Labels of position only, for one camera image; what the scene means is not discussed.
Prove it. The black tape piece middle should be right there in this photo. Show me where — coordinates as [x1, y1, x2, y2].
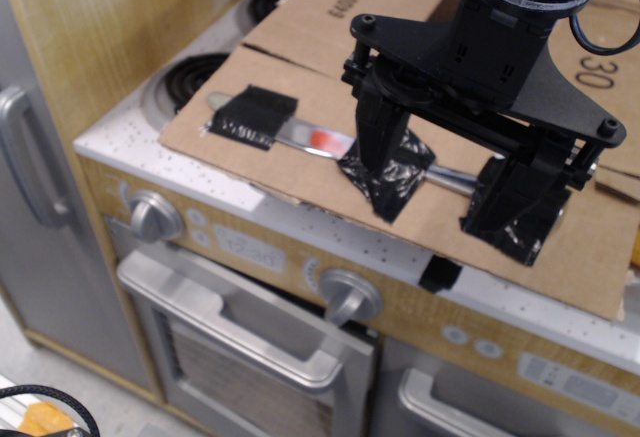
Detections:
[338, 129, 436, 223]

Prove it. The front black stove burner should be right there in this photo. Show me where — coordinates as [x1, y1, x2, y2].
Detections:
[161, 53, 229, 114]

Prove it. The grey toy fridge door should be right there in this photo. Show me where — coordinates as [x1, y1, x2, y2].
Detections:
[1, 0, 153, 392]

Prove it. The black braided cable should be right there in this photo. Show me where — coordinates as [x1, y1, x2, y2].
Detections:
[0, 384, 100, 437]

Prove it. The silver oven door handle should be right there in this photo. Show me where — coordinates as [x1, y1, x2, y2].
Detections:
[117, 251, 342, 392]

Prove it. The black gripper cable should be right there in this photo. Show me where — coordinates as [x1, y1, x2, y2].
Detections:
[569, 0, 640, 56]

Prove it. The black tape piece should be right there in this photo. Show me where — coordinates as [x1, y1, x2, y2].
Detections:
[338, 129, 436, 223]
[459, 157, 572, 266]
[206, 85, 298, 151]

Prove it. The large brown cardboard box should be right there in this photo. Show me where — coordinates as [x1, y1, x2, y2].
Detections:
[158, 0, 640, 322]

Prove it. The right silver stove knob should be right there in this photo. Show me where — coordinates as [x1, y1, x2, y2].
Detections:
[318, 268, 383, 327]

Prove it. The left silver stove knob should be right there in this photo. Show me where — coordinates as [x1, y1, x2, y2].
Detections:
[129, 190, 185, 243]

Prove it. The silver dishwasher door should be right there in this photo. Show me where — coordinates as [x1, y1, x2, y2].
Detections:
[370, 338, 639, 436]

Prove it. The black tape piece right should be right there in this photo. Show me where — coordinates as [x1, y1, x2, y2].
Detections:
[459, 157, 572, 266]

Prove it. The black tape piece left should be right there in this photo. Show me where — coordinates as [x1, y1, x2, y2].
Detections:
[206, 85, 298, 151]

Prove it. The black tape on counter edge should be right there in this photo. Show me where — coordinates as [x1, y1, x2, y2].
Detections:
[418, 255, 462, 294]

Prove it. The silver fridge door handle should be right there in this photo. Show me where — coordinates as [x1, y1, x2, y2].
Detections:
[1, 85, 72, 229]

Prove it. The silver toy oven door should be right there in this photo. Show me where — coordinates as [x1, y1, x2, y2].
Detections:
[117, 248, 377, 436]

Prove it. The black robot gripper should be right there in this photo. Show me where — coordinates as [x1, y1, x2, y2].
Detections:
[343, 0, 626, 213]

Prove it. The toy kitchen stove unit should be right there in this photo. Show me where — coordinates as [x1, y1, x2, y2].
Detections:
[73, 0, 640, 437]

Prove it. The silver stove knob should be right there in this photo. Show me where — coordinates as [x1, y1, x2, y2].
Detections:
[129, 190, 185, 243]
[318, 268, 383, 327]

